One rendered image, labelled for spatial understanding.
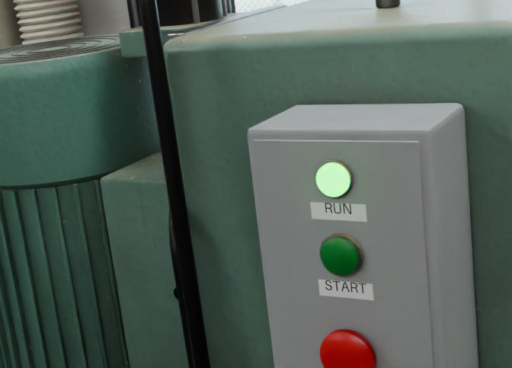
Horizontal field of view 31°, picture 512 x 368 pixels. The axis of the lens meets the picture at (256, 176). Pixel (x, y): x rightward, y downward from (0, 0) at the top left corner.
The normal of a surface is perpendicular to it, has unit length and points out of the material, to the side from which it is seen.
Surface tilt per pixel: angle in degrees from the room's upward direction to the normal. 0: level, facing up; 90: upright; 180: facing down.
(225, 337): 90
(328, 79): 90
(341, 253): 88
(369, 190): 90
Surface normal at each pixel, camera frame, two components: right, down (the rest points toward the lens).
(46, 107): 0.10, 0.25
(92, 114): 0.47, 0.18
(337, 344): -0.53, 0.13
